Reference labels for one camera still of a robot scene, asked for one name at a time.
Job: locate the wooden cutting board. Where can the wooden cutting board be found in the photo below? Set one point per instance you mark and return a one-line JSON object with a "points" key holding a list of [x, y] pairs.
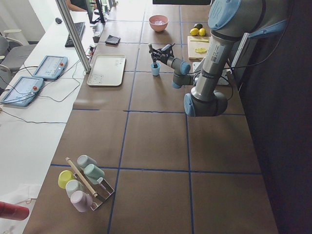
{"points": [[198, 47]]}

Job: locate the wooden rack handle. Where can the wooden rack handle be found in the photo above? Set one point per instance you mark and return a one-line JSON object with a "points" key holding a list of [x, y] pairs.
{"points": [[82, 178]]}

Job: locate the cream bear serving tray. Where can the cream bear serving tray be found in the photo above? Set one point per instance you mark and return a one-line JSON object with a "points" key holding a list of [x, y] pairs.
{"points": [[107, 70]]}

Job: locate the computer mouse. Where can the computer mouse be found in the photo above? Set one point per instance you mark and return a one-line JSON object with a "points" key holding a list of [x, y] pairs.
{"points": [[58, 20]]}

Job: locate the grey and purple folded cloth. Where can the grey and purple folded cloth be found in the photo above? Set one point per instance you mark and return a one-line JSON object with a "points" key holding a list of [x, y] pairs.
{"points": [[112, 40]]}

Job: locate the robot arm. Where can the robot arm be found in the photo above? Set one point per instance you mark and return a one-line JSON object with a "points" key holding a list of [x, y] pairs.
{"points": [[228, 21]]}

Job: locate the mint green plastic cup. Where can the mint green plastic cup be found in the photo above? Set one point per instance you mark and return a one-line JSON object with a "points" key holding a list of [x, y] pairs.
{"points": [[93, 173]]}

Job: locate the yellow plastic cup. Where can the yellow plastic cup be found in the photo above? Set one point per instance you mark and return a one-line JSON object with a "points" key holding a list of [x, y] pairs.
{"points": [[64, 177]]}

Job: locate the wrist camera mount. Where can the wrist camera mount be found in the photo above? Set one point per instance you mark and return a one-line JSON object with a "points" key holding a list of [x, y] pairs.
{"points": [[168, 50]]}

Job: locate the lower blue teach pendant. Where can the lower blue teach pendant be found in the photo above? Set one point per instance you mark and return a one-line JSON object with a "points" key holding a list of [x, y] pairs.
{"points": [[23, 92]]}

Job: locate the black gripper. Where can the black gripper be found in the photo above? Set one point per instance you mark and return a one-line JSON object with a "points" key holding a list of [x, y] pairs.
{"points": [[161, 57]]}

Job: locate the upper blue teach pendant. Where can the upper blue teach pendant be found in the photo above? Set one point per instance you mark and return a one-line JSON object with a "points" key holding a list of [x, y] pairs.
{"points": [[51, 67]]}

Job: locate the white wire cup rack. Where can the white wire cup rack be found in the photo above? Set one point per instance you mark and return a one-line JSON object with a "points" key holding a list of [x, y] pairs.
{"points": [[103, 188]]}

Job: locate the pink plastic cup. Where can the pink plastic cup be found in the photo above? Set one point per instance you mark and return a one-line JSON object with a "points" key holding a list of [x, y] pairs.
{"points": [[81, 201]]}

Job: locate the red bottle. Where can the red bottle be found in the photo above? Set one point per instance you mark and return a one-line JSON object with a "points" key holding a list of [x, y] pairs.
{"points": [[13, 212]]}

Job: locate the yellow lemon slices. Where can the yellow lemon slices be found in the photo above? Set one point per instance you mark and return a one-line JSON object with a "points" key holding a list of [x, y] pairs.
{"points": [[201, 50]]}

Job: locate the blue teach pendant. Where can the blue teach pendant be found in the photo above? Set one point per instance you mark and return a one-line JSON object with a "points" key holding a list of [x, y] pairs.
{"points": [[51, 67], [23, 92]]}

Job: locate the pink bowl of ice cubes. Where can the pink bowl of ice cubes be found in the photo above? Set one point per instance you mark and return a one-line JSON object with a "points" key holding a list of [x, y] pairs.
{"points": [[158, 22]]}

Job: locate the white pillar with base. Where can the white pillar with base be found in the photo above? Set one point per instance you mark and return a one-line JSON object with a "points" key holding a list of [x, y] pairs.
{"points": [[223, 80]]}

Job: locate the pale white plastic cup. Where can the pale white plastic cup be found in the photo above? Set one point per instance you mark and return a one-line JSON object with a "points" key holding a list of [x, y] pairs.
{"points": [[73, 186]]}

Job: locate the grey plastic cup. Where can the grey plastic cup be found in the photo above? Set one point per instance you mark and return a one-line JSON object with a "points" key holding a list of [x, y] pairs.
{"points": [[85, 160]]}

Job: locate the aluminium frame post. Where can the aluminium frame post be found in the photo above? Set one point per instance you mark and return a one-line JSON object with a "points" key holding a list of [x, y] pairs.
{"points": [[65, 13]]}

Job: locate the light blue plastic cup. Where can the light blue plastic cup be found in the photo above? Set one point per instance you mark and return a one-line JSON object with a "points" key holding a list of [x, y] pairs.
{"points": [[155, 68]]}

